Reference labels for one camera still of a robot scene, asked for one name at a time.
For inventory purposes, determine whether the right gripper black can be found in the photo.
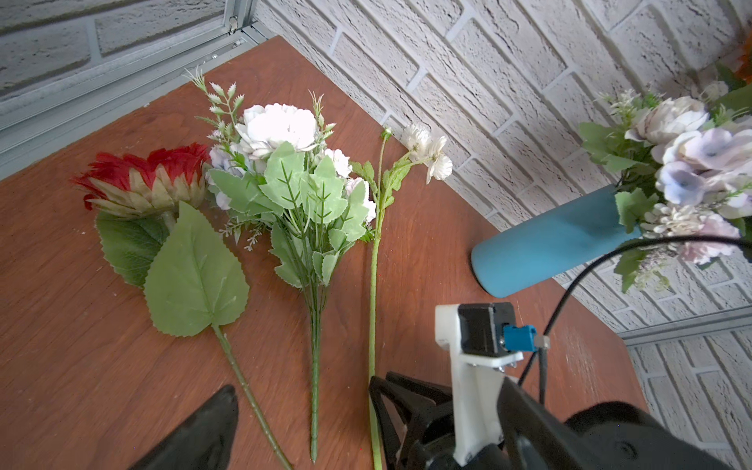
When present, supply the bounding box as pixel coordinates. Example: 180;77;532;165
369;372;728;469

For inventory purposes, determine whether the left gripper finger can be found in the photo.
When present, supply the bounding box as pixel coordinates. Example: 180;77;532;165
130;385;239;470

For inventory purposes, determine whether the red gerbera flower stem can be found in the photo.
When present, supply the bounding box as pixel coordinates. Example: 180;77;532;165
70;143;292;469

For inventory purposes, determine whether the teal ceramic vase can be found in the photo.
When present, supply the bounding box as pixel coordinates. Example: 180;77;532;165
470;185;640;298

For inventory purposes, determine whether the white poppy flower stem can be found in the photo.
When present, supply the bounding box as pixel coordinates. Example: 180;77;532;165
351;121;454;470

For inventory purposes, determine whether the white pink flower bunch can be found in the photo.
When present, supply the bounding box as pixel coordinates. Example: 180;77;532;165
187;70;375;460

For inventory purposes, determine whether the white lilac flower bouquet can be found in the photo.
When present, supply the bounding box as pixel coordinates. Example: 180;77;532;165
579;82;751;292

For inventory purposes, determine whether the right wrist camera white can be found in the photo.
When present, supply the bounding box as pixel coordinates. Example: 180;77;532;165
435;303;550;466

